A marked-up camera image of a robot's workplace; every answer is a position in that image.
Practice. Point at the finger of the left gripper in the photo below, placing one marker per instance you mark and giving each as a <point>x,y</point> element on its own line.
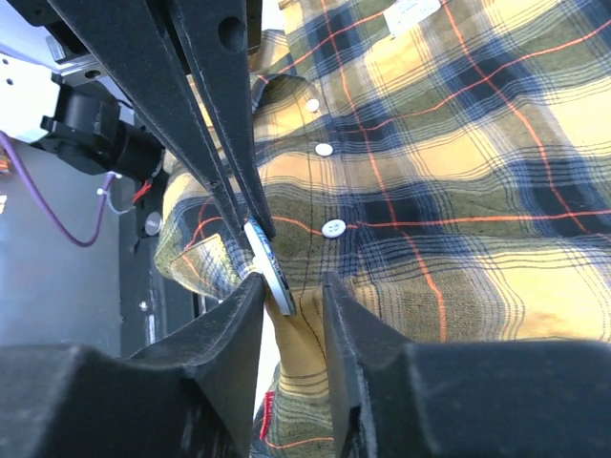
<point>137,44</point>
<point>214,36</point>

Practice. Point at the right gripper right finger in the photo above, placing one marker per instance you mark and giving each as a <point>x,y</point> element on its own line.
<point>392,397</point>

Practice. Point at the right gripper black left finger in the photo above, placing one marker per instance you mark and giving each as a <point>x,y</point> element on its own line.
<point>190,394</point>

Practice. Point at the yellow plaid flannel shirt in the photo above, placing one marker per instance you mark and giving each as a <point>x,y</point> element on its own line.
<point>449,161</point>

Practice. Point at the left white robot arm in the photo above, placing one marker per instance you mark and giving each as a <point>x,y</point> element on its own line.
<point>93,125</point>

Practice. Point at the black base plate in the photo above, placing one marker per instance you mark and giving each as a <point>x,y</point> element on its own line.
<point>151,306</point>

